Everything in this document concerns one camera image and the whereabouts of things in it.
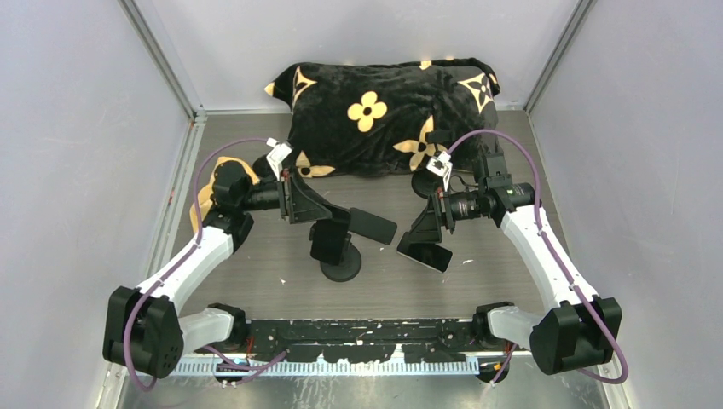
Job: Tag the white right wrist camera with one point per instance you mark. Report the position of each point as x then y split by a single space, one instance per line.
442 167

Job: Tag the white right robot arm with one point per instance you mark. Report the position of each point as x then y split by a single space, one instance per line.
579 328

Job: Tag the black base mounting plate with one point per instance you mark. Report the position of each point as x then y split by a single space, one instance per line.
436 340

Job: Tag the yellow cloth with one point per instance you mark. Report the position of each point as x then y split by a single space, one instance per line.
230 181

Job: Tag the white-edged smartphone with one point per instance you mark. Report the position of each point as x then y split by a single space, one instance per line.
430 255

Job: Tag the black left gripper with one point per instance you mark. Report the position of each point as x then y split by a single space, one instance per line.
289 200

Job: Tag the black flower-pattern pillow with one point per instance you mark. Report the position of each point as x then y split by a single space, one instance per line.
378 120

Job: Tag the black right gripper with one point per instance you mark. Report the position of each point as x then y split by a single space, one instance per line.
445 209

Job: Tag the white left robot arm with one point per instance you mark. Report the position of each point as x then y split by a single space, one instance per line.
144 331

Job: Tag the small black smartphone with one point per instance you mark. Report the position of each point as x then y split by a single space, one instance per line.
372 227

